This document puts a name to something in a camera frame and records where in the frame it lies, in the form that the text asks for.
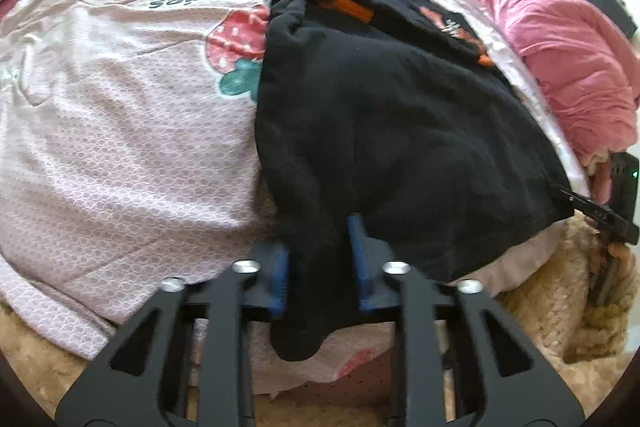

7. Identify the black IKISS shirt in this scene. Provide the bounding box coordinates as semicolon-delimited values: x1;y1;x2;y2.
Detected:
255;0;573;361

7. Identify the right hand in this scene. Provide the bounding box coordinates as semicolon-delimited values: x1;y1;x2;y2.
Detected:
586;152;636;279

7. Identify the beige fluffy garment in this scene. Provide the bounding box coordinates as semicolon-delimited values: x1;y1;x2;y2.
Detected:
1;215;639;417

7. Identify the pink rumpled blanket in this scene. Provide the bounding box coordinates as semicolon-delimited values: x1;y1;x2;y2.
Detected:
480;0;639;168

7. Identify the pink strawberry bed quilt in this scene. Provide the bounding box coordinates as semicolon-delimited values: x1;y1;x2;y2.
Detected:
0;0;591;398

